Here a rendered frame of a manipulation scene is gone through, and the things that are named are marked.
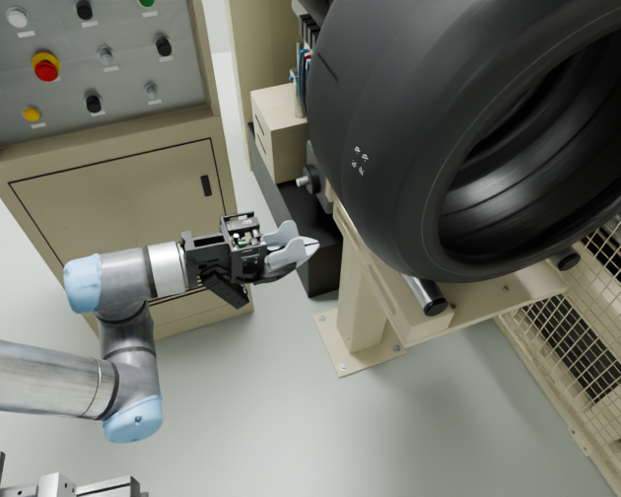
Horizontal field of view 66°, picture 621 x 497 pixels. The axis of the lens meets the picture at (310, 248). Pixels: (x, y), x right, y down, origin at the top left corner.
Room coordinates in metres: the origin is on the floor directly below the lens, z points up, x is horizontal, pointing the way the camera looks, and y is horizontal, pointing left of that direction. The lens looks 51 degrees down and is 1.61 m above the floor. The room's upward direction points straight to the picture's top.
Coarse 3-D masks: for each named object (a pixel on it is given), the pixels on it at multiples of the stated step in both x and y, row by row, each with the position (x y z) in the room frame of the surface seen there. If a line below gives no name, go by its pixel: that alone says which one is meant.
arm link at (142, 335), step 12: (144, 312) 0.38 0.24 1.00; (108, 324) 0.35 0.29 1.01; (120, 324) 0.35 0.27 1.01; (132, 324) 0.35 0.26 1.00; (144, 324) 0.36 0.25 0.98; (108, 336) 0.34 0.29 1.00; (120, 336) 0.33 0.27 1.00; (132, 336) 0.34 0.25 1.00; (144, 336) 0.34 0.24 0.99; (108, 348) 0.32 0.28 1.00
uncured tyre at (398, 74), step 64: (384, 0) 0.56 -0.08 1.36; (448, 0) 0.49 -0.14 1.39; (512, 0) 0.47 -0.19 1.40; (576, 0) 0.46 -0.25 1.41; (320, 64) 0.59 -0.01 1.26; (384, 64) 0.49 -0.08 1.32; (448, 64) 0.45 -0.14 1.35; (512, 64) 0.44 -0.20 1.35; (576, 64) 0.82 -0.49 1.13; (320, 128) 0.56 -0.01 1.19; (384, 128) 0.44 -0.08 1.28; (448, 128) 0.42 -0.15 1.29; (512, 128) 0.80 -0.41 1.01; (576, 128) 0.75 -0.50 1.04; (384, 192) 0.42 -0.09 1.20; (448, 192) 0.72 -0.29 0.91; (512, 192) 0.69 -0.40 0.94; (576, 192) 0.64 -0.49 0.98; (384, 256) 0.44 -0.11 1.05; (448, 256) 0.43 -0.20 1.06; (512, 256) 0.49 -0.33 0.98
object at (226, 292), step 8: (216, 272) 0.42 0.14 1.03; (208, 280) 0.41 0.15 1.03; (216, 280) 0.41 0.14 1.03; (224, 280) 0.42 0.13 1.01; (208, 288) 0.41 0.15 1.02; (216, 288) 0.41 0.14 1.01; (224, 288) 0.41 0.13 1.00; (232, 288) 0.42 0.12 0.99; (240, 288) 0.44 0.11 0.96; (224, 296) 0.41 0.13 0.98; (232, 296) 0.42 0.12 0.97; (240, 296) 0.42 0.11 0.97; (232, 304) 0.42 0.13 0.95; (240, 304) 0.42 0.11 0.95
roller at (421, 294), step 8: (408, 280) 0.50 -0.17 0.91; (416, 280) 0.49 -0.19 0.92; (424, 280) 0.49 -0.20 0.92; (432, 280) 0.49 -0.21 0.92; (416, 288) 0.48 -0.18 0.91; (424, 288) 0.47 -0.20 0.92; (432, 288) 0.47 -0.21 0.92; (416, 296) 0.47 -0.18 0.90; (424, 296) 0.46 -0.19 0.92; (432, 296) 0.45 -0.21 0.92; (440, 296) 0.45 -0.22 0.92; (424, 304) 0.45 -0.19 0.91; (432, 304) 0.44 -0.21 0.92; (440, 304) 0.44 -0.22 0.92; (424, 312) 0.44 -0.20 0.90; (432, 312) 0.44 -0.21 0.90; (440, 312) 0.44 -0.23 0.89
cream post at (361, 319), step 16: (352, 256) 0.86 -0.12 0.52; (352, 272) 0.85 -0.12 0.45; (352, 288) 0.84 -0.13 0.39; (368, 288) 0.82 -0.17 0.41; (352, 304) 0.83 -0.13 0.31; (368, 304) 0.82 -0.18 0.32; (352, 320) 0.81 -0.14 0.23; (368, 320) 0.83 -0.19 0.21; (384, 320) 0.85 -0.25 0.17; (352, 336) 0.81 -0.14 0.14; (368, 336) 0.83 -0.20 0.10; (352, 352) 0.81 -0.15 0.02
